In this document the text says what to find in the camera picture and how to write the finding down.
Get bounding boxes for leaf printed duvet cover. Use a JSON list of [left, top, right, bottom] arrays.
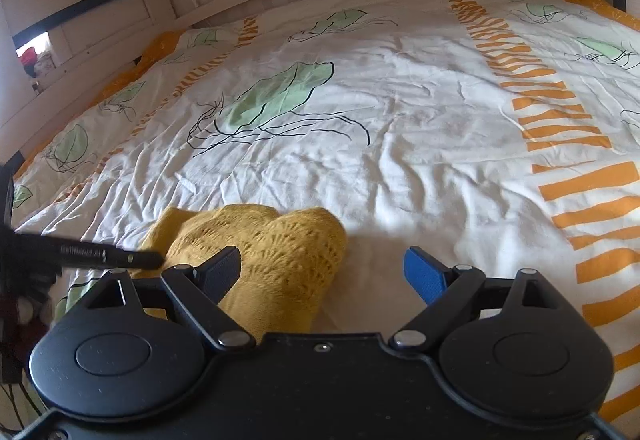
[[0, 0, 640, 440]]

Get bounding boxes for yellow knitted sweater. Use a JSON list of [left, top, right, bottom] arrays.
[[131, 203, 350, 340]]

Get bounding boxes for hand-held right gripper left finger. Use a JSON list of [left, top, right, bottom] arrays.
[[82, 245, 256, 353]]

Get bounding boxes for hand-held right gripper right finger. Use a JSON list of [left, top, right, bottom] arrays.
[[389, 245, 576, 353]]

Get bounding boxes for person's left forearm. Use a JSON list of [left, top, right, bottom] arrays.
[[0, 300, 51, 386]]

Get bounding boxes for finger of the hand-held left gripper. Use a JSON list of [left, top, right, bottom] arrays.
[[105, 247, 164, 271]]

